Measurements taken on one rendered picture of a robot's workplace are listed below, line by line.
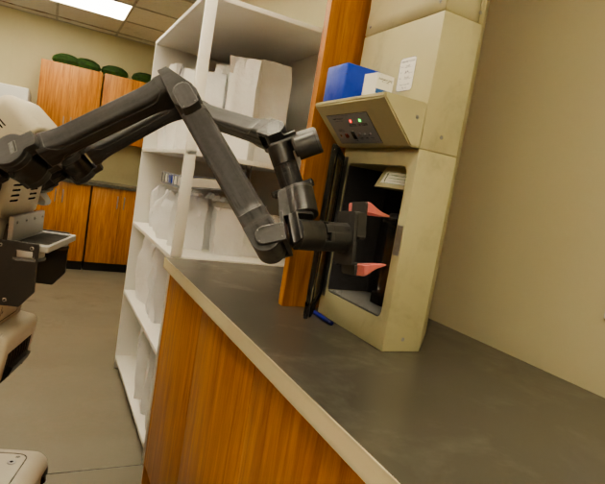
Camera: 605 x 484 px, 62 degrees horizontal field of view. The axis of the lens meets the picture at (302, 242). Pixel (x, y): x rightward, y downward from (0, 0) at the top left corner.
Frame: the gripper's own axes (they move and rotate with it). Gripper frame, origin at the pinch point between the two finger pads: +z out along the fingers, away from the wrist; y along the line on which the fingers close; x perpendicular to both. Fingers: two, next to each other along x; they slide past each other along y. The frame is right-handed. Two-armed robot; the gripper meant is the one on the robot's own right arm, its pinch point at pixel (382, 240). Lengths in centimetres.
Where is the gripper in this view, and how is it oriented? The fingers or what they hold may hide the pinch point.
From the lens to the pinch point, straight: 103.1
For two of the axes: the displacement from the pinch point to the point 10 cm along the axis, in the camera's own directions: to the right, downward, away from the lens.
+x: -4.7, -0.4, 8.8
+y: 0.7, -10.0, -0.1
